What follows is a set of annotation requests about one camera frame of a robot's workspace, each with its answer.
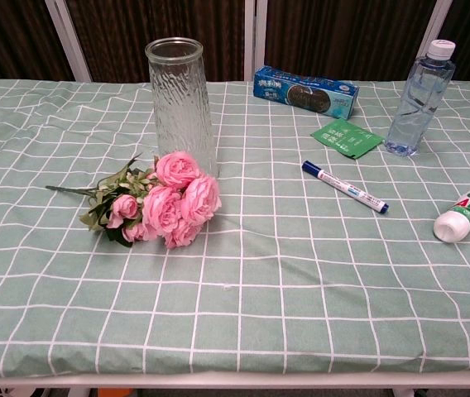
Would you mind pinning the pink rose bouquet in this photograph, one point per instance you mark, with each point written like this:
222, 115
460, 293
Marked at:
164, 207

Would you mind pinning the green white checked tablecloth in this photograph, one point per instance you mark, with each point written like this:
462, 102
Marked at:
260, 269

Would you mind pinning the clear glass cup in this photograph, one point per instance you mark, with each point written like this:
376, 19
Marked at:
181, 107

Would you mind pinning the blue white marker pen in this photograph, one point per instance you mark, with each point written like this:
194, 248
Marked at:
342, 185

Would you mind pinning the blue cookie box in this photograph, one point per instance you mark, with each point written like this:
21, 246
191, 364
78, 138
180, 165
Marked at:
301, 93

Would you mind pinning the green sachet packet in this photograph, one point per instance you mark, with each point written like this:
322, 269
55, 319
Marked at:
344, 138

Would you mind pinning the clear plastic water bottle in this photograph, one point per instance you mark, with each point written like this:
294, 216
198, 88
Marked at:
417, 107

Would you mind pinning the small white drink bottle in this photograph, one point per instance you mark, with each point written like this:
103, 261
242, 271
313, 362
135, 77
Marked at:
462, 215

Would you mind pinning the white partition post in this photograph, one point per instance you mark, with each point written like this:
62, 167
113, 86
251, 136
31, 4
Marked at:
255, 41
67, 41
439, 16

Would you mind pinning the white table frame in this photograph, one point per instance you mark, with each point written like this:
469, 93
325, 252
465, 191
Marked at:
235, 379

